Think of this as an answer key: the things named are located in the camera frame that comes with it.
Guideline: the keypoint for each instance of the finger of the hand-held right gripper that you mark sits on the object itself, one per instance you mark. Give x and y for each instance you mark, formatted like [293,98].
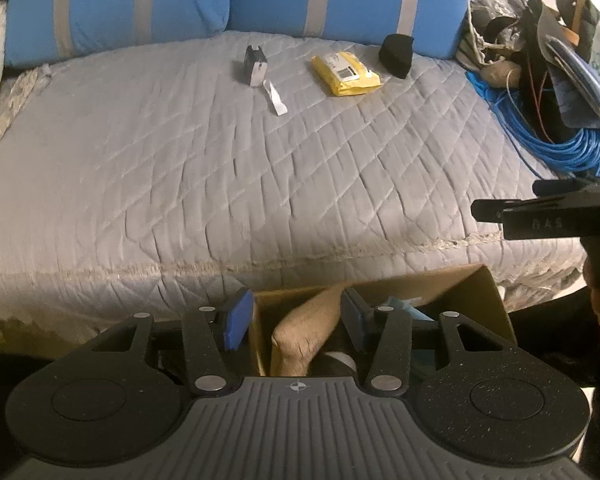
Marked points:
[555,186]
[530,205]

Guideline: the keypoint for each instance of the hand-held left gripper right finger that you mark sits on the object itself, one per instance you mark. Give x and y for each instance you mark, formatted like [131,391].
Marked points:
[355,321]

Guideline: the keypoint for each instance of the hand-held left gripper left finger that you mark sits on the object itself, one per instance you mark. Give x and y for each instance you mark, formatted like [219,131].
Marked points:
[237,320]

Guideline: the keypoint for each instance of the tan cloth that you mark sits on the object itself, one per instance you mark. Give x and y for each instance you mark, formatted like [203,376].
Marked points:
[300,330]

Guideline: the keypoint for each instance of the cardboard box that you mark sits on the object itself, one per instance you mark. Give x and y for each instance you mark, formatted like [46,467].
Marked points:
[475,300]

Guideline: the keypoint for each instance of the black sponge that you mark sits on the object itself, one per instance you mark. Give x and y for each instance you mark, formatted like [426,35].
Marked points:
[397,55]

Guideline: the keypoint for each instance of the yellow wet wipes pack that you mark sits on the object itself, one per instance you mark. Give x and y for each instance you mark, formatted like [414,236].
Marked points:
[345,77]

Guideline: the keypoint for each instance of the small black box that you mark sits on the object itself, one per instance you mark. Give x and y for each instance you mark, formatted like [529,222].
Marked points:
[254,62]

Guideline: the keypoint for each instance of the tan plush toy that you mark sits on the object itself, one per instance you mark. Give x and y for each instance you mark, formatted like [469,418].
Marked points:
[500,72]

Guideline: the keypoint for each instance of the clutter pile of bags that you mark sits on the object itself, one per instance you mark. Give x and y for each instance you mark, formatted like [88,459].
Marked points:
[580,60]

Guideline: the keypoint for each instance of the grey quilted bedspread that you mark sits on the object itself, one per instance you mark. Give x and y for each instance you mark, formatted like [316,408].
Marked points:
[180,185]

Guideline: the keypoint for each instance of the white paper strip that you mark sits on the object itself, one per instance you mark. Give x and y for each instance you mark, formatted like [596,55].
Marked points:
[276,100]

